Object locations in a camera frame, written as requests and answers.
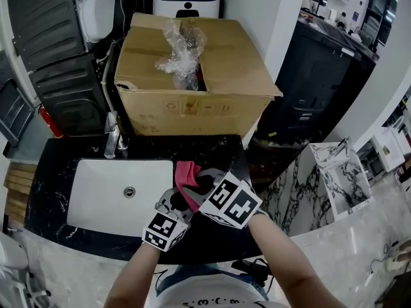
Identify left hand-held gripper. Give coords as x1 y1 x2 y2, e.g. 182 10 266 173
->
142 186 207 253

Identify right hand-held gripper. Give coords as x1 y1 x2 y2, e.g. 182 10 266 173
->
195 167 262 230

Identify pink cloth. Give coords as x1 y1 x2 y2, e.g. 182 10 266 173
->
174 160 202 212

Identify person's right forearm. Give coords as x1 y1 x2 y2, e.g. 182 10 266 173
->
247 210 349 308

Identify person's left forearm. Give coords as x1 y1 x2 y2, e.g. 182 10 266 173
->
104 243 162 308

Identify person's blue jeans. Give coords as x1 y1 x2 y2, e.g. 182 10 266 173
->
156 263 270 301

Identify white rectangular sink basin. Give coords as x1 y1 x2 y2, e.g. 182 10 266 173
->
66 158 174 237

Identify person's white printed shirt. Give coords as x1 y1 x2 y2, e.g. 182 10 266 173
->
148 269 292 308

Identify chrome faucet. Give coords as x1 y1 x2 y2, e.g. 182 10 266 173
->
103 110 129 159

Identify large cardboard box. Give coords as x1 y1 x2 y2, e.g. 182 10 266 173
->
114 12 284 137

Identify marble pattern vanity cabinet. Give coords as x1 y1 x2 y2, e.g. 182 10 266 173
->
308 141 374 221

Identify clear plastic wrap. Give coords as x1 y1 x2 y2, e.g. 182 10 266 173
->
154 19 208 76

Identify black cabinet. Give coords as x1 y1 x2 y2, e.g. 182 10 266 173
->
256 19 378 141

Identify black ribbed machine panel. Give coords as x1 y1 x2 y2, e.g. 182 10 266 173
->
28 55 110 137
8 0 89 72

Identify red fire extinguisher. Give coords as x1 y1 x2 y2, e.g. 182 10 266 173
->
37 103 64 139

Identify white cabinet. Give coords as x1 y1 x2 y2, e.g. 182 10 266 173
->
371 127 406 173

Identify stack of wooden boards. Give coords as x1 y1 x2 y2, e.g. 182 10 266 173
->
3 162 38 225

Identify white and black appliance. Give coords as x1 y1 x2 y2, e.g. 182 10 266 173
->
152 0 222 19

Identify white ceramic fixture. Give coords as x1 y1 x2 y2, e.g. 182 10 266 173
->
75 0 118 44

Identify black cable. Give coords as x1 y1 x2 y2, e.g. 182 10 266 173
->
231 257 275 293

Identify grey hose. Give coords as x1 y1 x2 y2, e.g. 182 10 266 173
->
100 38 125 114

